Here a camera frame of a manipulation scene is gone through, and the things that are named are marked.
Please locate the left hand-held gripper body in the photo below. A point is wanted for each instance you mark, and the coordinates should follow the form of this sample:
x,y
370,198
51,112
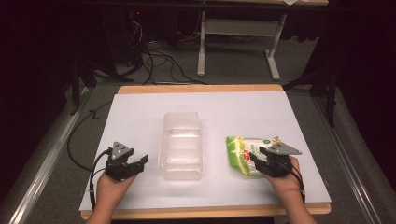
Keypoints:
x,y
118,161

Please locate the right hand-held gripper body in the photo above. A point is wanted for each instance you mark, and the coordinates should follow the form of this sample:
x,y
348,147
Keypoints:
x,y
278,160

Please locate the green snack bag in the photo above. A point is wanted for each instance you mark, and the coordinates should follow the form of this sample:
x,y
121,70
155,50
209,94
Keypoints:
x,y
241,154

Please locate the person's right hand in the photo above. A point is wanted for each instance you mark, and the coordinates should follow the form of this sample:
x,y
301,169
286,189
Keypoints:
x,y
286,183

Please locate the person's left hand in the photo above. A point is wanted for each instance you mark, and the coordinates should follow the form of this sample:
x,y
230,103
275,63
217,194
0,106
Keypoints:
x,y
113,188

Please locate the clear plastic container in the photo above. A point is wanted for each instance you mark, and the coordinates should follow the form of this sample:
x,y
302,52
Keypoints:
x,y
181,146

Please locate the white table mat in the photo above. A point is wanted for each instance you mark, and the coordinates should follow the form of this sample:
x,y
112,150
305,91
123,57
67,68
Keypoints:
x,y
205,105

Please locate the black metal stand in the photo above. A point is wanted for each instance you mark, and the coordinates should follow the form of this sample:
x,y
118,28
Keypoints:
x,y
323,84

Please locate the silver metal rail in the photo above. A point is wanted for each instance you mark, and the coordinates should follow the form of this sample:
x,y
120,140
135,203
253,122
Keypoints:
x,y
46,158
348,155

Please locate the white metal desk frame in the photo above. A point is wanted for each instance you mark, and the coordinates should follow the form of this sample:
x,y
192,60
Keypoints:
x,y
239,28

